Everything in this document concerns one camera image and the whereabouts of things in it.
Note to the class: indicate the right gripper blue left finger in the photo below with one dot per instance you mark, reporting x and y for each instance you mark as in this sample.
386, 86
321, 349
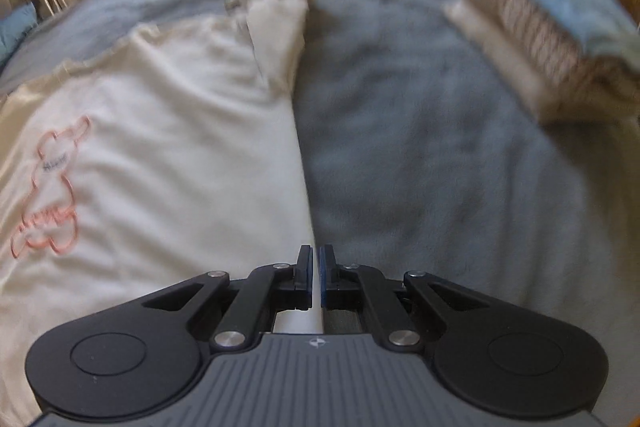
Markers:
250, 307

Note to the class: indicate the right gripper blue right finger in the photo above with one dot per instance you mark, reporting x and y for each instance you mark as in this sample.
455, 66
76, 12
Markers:
366, 291

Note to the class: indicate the grey bed blanket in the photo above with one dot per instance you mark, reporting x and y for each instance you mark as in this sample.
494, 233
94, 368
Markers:
416, 156

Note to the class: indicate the teal pillow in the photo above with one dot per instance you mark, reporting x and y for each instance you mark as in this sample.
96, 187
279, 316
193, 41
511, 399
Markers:
14, 29

